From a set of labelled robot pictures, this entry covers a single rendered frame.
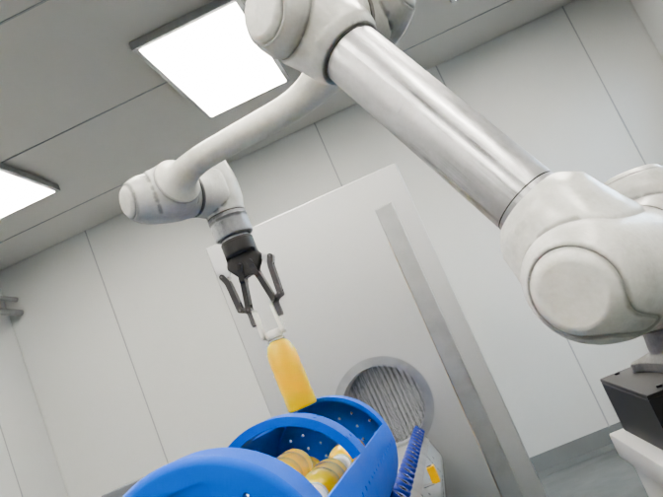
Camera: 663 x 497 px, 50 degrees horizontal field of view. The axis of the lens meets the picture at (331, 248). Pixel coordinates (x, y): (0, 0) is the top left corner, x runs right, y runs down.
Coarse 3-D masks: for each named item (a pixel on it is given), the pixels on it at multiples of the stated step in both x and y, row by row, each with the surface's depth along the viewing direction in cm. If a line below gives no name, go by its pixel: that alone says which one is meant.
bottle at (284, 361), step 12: (276, 336) 154; (276, 348) 152; (288, 348) 152; (276, 360) 151; (288, 360) 151; (300, 360) 154; (276, 372) 152; (288, 372) 150; (300, 372) 151; (288, 384) 150; (300, 384) 150; (288, 396) 150; (300, 396) 149; (312, 396) 151; (288, 408) 151; (300, 408) 149
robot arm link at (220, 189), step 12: (216, 168) 158; (228, 168) 160; (204, 180) 154; (216, 180) 156; (228, 180) 158; (204, 192) 153; (216, 192) 155; (228, 192) 157; (240, 192) 160; (204, 204) 153; (216, 204) 155; (228, 204) 156; (240, 204) 159; (204, 216) 157
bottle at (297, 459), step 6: (288, 450) 125; (294, 450) 124; (300, 450) 126; (282, 456) 119; (288, 456) 119; (294, 456) 120; (300, 456) 122; (306, 456) 124; (288, 462) 114; (294, 462) 116; (300, 462) 118; (306, 462) 121; (312, 462) 125; (294, 468) 114; (300, 468) 116; (306, 468) 120
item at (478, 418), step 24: (384, 216) 221; (408, 240) 220; (408, 264) 218; (432, 312) 215; (432, 336) 214; (456, 360) 212; (456, 384) 211; (480, 408) 209; (480, 432) 209; (504, 456) 207; (504, 480) 206
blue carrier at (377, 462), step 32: (288, 416) 116; (320, 416) 120; (352, 416) 159; (224, 448) 82; (256, 448) 139; (288, 448) 161; (320, 448) 160; (352, 448) 114; (384, 448) 137; (160, 480) 77; (192, 480) 76; (224, 480) 76; (256, 480) 75; (288, 480) 76; (352, 480) 97; (384, 480) 123
